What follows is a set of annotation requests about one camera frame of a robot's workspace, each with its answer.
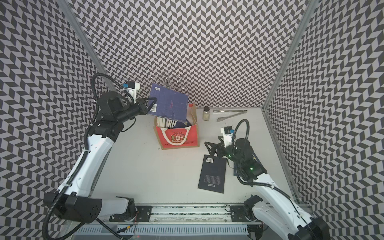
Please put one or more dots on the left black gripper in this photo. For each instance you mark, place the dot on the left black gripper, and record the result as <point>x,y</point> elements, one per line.
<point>143,107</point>

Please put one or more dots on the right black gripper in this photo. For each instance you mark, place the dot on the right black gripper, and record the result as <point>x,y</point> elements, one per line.
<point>212,152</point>

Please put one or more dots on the purple blue barcode book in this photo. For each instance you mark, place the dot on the purple blue barcode book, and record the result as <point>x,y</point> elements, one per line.
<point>170,104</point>

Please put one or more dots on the red burlap canvas bag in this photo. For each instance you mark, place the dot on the red burlap canvas bag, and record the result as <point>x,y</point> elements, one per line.
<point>180,138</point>

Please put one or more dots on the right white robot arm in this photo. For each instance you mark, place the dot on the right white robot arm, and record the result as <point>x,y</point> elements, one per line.
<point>271,205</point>

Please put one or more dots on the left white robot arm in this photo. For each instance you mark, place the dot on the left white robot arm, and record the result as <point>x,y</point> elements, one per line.
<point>72,201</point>

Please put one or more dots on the small glass jar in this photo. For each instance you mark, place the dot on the small glass jar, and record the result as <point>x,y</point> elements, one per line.
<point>206,113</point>

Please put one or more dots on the blue book far right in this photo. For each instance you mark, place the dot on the blue book far right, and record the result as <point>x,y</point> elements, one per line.
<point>236,167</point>

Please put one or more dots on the dark blue bottom book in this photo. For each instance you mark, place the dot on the dark blue bottom book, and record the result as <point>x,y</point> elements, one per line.
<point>213,173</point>

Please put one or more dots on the metal tongs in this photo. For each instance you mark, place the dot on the metal tongs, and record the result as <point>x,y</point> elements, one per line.
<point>227,114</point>

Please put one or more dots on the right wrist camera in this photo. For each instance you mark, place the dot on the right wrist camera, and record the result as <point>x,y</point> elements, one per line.
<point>228,134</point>

